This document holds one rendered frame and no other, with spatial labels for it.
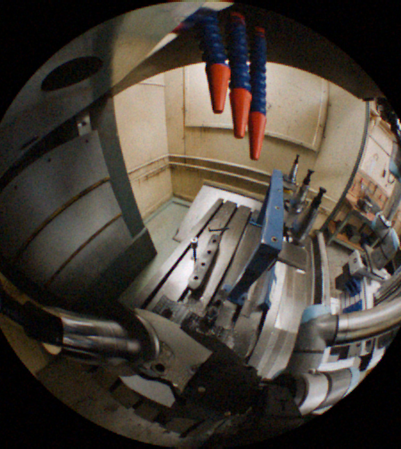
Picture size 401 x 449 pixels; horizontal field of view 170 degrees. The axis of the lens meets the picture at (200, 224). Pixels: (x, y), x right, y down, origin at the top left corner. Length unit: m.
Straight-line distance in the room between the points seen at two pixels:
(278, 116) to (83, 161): 0.97
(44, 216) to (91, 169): 0.21
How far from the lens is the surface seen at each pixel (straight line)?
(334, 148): 1.04
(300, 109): 0.98
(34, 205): 0.49
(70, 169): 0.48
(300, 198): 0.36
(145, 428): 0.99
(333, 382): 0.24
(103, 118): 0.57
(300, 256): 0.27
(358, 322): 0.35
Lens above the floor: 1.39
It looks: 44 degrees down
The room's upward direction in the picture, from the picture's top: 1 degrees clockwise
